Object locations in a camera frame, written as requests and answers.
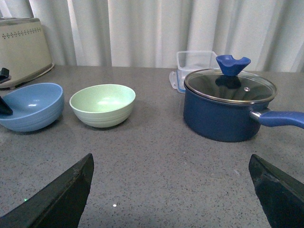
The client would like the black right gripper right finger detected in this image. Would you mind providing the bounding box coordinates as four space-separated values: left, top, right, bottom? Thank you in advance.
248 154 304 228

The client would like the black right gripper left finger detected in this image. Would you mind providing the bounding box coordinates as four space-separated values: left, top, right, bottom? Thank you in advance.
0 153 94 228

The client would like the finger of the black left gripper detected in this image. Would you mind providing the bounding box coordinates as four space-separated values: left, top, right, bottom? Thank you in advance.
0 96 13 115
0 67 10 83

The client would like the blue bowl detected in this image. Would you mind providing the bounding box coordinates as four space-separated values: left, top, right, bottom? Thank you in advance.
0 83 64 132

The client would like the green bowl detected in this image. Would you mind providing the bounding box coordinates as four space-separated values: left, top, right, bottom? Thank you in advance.
69 84 136 128

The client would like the cream two-slot toaster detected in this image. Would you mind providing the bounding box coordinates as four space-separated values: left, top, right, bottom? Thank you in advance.
0 18 54 89

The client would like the dark blue saucepan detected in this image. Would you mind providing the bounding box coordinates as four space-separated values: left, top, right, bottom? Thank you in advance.
183 82 304 143

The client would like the glass pot lid blue knob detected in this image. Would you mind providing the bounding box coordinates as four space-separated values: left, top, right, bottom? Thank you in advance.
184 55 277 105

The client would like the clear container lid blue seal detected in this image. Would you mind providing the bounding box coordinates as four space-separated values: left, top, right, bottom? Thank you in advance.
169 69 186 94

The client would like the white curtain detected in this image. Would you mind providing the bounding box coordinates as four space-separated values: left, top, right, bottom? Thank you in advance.
0 0 304 72

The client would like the clear plastic container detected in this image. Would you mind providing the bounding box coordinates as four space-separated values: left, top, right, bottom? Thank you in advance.
176 51 219 72

